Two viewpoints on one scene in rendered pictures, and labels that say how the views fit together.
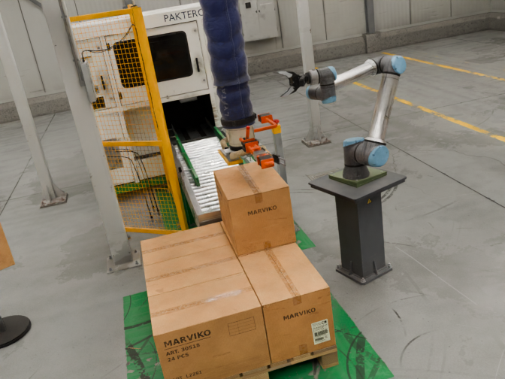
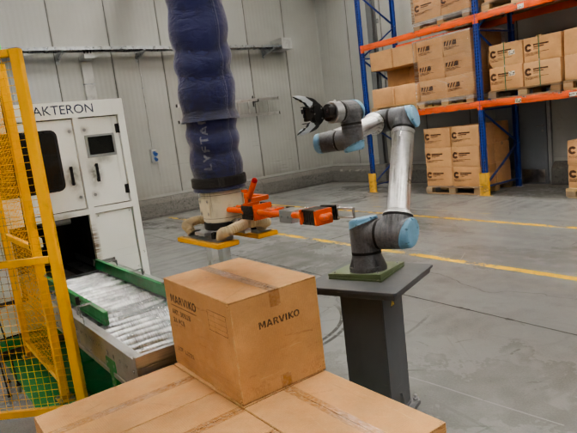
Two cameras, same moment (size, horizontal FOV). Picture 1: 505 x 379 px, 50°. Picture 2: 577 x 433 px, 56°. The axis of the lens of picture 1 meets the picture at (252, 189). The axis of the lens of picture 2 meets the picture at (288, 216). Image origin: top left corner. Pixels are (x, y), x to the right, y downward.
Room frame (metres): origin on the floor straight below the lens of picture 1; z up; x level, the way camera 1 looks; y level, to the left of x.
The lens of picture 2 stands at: (1.27, 0.73, 1.53)
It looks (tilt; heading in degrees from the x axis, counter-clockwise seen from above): 9 degrees down; 335
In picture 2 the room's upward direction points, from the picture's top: 7 degrees counter-clockwise
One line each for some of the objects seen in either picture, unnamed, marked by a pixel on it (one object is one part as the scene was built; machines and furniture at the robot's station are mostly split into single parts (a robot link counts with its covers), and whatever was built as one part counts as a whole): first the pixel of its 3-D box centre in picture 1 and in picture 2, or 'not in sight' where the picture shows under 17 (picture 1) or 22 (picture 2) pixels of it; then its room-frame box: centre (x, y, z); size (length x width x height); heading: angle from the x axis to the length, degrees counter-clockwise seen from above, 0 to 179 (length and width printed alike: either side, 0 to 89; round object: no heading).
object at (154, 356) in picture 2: (242, 207); (203, 338); (3.76, 0.10, 0.58); 0.70 x 0.03 x 0.06; 101
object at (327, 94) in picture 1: (327, 92); (350, 137); (3.28, -0.55, 1.46); 0.12 x 0.09 x 0.12; 29
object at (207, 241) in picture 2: (229, 153); (206, 237); (3.39, 0.11, 1.14); 0.34 x 0.10 x 0.05; 12
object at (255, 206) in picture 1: (252, 204); (240, 321); (3.40, 0.01, 0.74); 0.60 x 0.40 x 0.40; 9
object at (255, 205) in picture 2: (250, 145); (257, 210); (3.17, -0.03, 1.24); 0.10 x 0.08 x 0.06; 102
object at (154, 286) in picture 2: (233, 146); (136, 275); (5.31, 0.13, 0.60); 1.60 x 0.10 x 0.09; 11
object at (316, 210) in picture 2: (265, 161); (315, 216); (2.82, -0.10, 1.24); 0.08 x 0.07 x 0.05; 12
